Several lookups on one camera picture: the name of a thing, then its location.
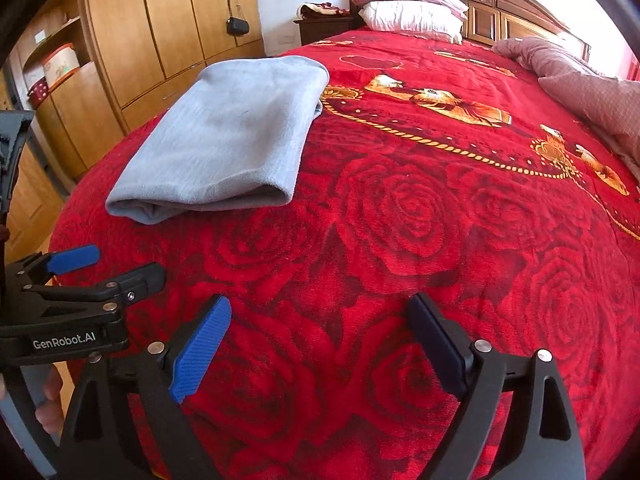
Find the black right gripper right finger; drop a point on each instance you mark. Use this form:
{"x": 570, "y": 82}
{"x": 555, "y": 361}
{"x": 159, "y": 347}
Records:
{"x": 541, "y": 438}

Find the cloth on nightstand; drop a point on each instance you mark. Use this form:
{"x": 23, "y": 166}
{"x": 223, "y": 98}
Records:
{"x": 317, "y": 10}

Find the pink quilt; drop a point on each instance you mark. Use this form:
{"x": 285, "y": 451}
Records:
{"x": 610, "y": 105}

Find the dark wooden nightstand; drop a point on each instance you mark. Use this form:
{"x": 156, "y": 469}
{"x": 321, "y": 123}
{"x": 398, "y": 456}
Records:
{"x": 316, "y": 29}

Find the dark wooden headboard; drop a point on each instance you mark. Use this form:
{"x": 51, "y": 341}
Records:
{"x": 490, "y": 20}

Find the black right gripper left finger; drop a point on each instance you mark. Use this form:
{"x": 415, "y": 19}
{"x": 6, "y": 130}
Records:
{"x": 99, "y": 438}

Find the red floral bed blanket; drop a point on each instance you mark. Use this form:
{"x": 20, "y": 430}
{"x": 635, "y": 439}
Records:
{"x": 432, "y": 168}

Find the wooden wardrobe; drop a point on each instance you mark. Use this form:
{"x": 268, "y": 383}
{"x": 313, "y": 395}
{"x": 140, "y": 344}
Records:
{"x": 137, "y": 57}

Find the round storage box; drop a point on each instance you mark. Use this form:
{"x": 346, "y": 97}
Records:
{"x": 59, "y": 65}

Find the small black bag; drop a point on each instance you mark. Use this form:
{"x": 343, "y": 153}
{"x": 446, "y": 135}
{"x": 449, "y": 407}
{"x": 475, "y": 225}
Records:
{"x": 237, "y": 27}

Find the left hand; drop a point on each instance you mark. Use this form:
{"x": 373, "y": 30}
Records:
{"x": 49, "y": 411}

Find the grey pants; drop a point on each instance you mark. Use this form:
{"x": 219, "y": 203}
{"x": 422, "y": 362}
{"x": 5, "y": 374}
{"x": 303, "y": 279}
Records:
{"x": 234, "y": 140}

